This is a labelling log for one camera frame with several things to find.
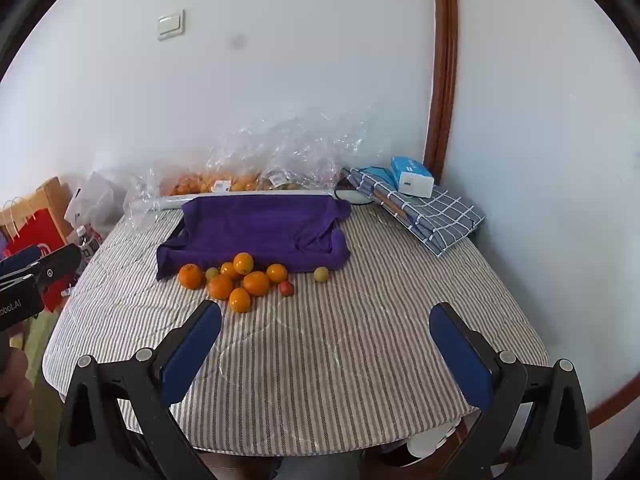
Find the blue and white tissue pack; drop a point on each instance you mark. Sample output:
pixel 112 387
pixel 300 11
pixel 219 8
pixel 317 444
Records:
pixel 412 176

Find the white round container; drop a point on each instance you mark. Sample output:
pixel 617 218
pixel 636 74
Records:
pixel 429 442

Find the clear plastic bag of oranges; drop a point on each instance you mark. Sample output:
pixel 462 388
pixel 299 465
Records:
pixel 215 177

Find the dark drink bottle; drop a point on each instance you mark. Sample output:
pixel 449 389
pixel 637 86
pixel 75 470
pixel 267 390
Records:
pixel 89 244

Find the crumpled clear plastic bag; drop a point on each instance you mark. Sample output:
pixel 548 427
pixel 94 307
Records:
pixel 350 140

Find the pile of oranges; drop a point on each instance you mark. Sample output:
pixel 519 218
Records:
pixel 240 282

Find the striped quilted cover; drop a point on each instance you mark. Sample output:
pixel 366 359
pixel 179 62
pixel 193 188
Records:
pixel 300 360

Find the brown wooden door frame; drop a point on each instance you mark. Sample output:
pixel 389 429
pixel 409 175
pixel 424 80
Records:
pixel 442 65

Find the small yellowish green fruit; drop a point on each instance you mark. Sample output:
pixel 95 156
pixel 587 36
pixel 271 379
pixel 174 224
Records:
pixel 212 273
pixel 320 274

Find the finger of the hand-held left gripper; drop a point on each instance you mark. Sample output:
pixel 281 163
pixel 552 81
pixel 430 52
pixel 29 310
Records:
pixel 20 257
pixel 57 265

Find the blue checked folded cloth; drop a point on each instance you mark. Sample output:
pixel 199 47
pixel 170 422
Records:
pixel 430 215

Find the white light switch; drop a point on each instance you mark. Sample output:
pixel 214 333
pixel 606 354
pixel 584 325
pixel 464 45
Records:
pixel 171 24

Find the brown wooden baseboard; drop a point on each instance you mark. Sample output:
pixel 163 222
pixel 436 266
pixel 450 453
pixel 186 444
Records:
pixel 615 402

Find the red paper bag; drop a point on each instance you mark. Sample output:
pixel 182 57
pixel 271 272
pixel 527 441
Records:
pixel 35 245

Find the person's left hand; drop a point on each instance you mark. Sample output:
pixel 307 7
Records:
pixel 17 395

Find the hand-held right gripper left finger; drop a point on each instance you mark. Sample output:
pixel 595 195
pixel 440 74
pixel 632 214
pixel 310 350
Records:
pixel 192 355

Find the clear plastic bag of brown fruits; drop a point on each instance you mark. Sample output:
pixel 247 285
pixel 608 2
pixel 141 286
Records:
pixel 295 165

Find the white plastic bag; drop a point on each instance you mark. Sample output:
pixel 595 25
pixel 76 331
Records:
pixel 95 197

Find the empty clear plastic bag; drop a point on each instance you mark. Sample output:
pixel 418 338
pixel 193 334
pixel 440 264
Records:
pixel 142 195

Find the purple towel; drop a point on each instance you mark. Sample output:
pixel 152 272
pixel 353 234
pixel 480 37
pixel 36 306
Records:
pixel 260 232

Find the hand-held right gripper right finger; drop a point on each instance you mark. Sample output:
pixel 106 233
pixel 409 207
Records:
pixel 460 360

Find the small red fruit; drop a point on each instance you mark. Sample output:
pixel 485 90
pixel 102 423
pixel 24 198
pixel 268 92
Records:
pixel 286 288

